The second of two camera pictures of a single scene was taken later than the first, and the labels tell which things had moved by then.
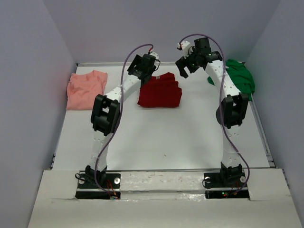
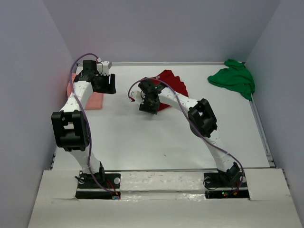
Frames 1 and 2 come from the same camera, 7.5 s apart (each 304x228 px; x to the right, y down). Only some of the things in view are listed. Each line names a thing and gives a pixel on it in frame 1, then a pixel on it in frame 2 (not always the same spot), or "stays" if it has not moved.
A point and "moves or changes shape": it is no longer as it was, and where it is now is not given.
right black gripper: x=184 y=63 → x=149 y=105
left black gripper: x=136 y=65 → x=104 y=85
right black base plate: x=225 y=185 stays
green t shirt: x=242 y=76 stays
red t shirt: x=159 y=91 moves or changes shape
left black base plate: x=98 y=186 stays
